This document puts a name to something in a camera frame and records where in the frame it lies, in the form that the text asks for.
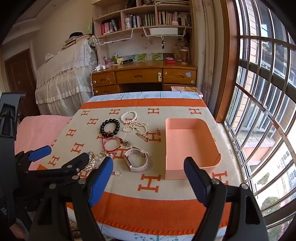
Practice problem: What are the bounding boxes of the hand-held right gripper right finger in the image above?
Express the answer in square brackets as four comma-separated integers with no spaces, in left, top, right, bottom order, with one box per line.
[184,157,270,241]

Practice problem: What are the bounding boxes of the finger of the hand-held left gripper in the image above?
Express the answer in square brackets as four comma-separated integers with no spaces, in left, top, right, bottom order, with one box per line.
[23,153,90,186]
[15,145,52,166]

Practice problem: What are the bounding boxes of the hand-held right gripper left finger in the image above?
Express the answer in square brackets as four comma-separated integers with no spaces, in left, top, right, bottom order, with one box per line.
[28,157,114,241]

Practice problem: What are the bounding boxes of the rhinestone leaf brooch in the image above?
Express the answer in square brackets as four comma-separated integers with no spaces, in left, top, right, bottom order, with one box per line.
[79,151,101,172]

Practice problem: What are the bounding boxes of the white smartwatch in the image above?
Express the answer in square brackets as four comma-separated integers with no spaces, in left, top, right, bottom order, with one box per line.
[122,146,150,172]

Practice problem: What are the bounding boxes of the pink storage box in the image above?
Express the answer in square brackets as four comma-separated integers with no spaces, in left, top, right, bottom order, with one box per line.
[165,118,221,181]

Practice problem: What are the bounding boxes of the red string bracelet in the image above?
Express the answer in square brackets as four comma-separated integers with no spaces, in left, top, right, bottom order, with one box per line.
[101,136,124,155]

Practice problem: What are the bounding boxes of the black bead bracelet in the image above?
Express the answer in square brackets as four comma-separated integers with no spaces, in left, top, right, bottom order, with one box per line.
[99,118,121,137]

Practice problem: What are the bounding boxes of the pearl strand necklace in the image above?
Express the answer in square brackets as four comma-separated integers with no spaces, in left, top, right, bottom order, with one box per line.
[122,121,149,134]

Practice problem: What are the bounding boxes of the gold leaf brooch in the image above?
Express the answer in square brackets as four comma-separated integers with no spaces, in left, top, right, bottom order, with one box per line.
[136,132,151,142]

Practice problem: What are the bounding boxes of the white pearl bracelet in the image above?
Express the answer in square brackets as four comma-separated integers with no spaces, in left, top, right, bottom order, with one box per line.
[120,111,138,125]

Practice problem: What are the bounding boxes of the person's left hand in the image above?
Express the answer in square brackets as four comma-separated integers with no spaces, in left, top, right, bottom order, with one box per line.
[9,223,26,239]

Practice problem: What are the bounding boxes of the pink bed cover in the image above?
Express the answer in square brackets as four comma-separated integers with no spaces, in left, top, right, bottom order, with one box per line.
[14,115,73,172]

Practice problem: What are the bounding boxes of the brown wooden door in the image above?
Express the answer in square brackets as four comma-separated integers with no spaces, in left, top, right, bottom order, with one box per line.
[4,48,41,119]

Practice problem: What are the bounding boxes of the orange and beige printed blanket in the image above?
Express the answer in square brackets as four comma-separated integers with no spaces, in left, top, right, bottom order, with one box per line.
[37,98,246,235]

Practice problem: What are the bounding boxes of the piano under lace cover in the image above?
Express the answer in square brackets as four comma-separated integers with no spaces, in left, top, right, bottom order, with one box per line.
[35,38,99,117]

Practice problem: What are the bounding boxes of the colourful magazine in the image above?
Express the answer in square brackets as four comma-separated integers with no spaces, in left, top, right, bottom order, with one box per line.
[170,86,204,97]

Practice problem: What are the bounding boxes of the light blue floral bedsheet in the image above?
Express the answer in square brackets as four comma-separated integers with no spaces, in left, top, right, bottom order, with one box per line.
[66,91,210,241]

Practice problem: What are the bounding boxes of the stack of books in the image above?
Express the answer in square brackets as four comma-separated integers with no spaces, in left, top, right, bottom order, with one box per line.
[61,32,93,50]

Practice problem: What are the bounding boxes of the wooden desk with drawers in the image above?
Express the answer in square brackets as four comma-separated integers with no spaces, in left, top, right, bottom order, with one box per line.
[90,60,198,97]

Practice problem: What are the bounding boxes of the metal window grille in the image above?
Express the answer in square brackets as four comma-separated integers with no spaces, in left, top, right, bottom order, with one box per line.
[223,0,296,241]

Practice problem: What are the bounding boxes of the pale floral curtain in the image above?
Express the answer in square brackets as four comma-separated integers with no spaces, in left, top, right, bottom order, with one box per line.
[191,0,229,112]

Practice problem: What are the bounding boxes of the floral jar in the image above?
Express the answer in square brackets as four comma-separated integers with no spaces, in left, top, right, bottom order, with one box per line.
[180,48,190,64]

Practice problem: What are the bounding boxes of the wooden bookshelf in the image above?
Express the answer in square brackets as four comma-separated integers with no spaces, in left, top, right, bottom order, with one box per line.
[92,0,194,66]

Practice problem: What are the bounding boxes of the row of red books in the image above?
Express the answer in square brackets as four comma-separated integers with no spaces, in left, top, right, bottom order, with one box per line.
[100,19,122,36]

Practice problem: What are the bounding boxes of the white plastic tray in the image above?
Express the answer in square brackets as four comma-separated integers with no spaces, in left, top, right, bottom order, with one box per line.
[149,27,179,36]

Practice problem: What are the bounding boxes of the row of mixed books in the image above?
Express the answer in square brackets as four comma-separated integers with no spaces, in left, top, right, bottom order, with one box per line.
[131,13,155,28]

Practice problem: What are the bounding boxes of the row of pale books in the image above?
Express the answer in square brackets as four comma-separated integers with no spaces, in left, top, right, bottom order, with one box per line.
[158,11,192,27]

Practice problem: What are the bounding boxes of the white charger cable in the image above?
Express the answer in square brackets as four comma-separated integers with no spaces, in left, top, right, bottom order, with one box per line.
[90,69,98,96]

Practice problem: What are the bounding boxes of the empty white wire basket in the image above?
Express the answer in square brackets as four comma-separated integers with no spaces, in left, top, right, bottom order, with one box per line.
[96,28,135,46]

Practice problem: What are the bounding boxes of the white wire basket with tray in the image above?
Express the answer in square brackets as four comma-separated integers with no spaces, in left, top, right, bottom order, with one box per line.
[142,25,187,38]

